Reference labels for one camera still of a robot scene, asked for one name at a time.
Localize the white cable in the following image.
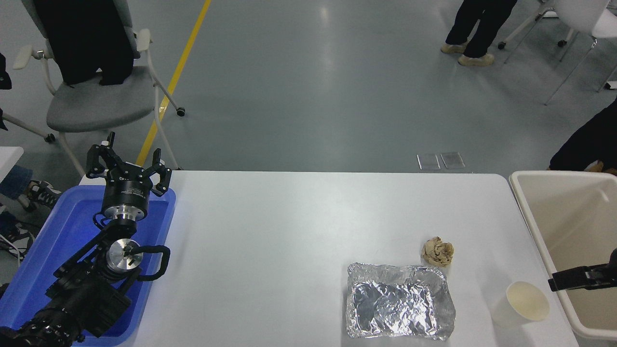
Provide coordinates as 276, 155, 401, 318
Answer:
0, 234, 24, 264

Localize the white plastic chair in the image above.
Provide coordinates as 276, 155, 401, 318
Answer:
498, 0, 617, 106

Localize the seated person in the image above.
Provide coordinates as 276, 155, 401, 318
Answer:
0, 164, 63, 247

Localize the crumpled foil tray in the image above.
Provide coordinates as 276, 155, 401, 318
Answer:
346, 262, 456, 341

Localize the crumpled tan paper ball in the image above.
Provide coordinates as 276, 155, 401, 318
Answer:
421, 236, 455, 267

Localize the black garment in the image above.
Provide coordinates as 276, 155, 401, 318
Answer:
31, 0, 135, 86

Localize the white paper cup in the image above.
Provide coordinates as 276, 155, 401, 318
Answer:
491, 281, 550, 328

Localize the large pale bin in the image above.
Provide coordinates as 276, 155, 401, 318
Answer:
509, 170, 617, 340

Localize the white chair base with caster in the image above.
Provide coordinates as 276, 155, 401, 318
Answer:
0, 112, 56, 143

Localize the clear floor plate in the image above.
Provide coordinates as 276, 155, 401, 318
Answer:
417, 153, 442, 171
440, 151, 466, 170

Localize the blue plastic tray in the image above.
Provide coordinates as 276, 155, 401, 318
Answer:
0, 185, 176, 347

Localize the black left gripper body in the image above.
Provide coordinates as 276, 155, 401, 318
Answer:
101, 163, 154, 211

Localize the small white table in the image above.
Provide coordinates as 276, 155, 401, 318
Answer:
0, 146, 25, 183

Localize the person in dark clothes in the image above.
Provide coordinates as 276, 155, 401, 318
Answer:
549, 96, 617, 175

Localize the grey office chair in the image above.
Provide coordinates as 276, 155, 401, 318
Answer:
13, 0, 187, 176

